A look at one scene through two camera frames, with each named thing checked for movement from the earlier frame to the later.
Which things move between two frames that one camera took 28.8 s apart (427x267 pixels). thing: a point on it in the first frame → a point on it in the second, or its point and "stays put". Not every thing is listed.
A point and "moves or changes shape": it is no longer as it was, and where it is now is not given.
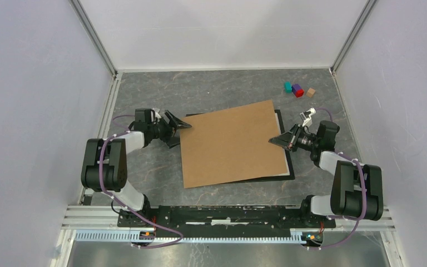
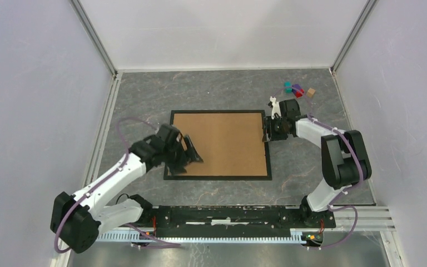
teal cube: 288,87 stays put
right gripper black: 289,141 → 268,134
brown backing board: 232,143 moves or changes shape
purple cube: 295,87 stays put
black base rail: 223,219 stays put
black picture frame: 292,176 → 268,178
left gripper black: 172,141 → 190,155
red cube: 299,93 stays put
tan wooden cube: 310,92 stays put
